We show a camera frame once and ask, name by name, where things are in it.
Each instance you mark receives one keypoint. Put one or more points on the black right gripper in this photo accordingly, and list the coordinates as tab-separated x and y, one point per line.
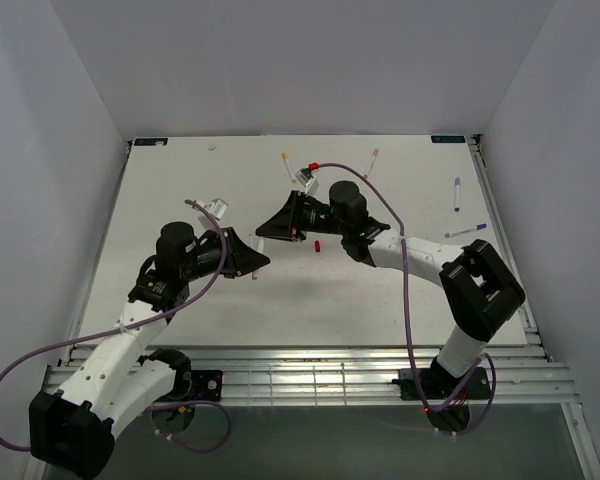
288	223

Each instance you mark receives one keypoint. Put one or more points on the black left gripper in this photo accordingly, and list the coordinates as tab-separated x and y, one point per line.
242	257

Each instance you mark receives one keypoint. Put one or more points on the red white marker body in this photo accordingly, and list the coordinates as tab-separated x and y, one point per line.
254	242

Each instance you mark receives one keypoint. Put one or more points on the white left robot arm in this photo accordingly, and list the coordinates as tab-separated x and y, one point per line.
76	426

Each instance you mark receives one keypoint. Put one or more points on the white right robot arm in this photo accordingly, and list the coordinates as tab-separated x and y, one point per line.
481	291

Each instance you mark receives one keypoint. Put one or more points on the thin purple tipped pen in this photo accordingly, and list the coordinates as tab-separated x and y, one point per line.
471	229

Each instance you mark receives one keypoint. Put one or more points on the yellow capped white marker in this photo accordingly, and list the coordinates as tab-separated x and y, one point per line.
288	167

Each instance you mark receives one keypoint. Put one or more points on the peach capped white marker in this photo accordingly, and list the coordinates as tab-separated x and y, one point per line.
370	163

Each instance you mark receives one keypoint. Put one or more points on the left blue table sticker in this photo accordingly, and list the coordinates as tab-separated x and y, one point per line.
150	142

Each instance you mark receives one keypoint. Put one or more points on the blue table sticker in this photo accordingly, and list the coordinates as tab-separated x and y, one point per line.
150	142
448	139

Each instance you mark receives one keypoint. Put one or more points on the right blue table sticker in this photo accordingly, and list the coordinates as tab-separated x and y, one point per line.
448	139

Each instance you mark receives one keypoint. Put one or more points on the purple capped white marker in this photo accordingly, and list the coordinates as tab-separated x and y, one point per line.
457	195

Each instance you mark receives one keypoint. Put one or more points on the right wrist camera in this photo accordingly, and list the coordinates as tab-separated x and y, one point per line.
307	180

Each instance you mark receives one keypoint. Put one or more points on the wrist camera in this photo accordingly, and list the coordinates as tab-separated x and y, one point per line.
307	180
216	208

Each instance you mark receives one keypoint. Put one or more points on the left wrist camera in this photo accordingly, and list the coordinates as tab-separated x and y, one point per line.
216	208

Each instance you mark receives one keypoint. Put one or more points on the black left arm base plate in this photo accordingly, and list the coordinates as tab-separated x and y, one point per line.
199	385

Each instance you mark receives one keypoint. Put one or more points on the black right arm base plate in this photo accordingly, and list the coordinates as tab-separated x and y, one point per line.
438	386

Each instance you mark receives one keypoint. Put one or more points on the aluminium front rail frame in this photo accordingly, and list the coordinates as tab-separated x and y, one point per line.
313	377

